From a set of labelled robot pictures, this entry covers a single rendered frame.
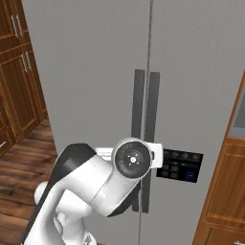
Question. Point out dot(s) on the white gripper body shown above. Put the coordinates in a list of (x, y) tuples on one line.
[(157, 156)]

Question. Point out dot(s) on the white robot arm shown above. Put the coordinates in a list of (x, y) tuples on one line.
[(95, 182)]

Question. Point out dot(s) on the grey fridge door with panel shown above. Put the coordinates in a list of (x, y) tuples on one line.
[(197, 79)]

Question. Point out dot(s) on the grey freezer door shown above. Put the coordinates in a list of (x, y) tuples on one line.
[(92, 70)]

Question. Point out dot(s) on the brown wooden tall cabinet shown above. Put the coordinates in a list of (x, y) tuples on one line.
[(226, 191)]

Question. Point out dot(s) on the brown wooden cupboard run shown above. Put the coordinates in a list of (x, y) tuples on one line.
[(16, 79)]

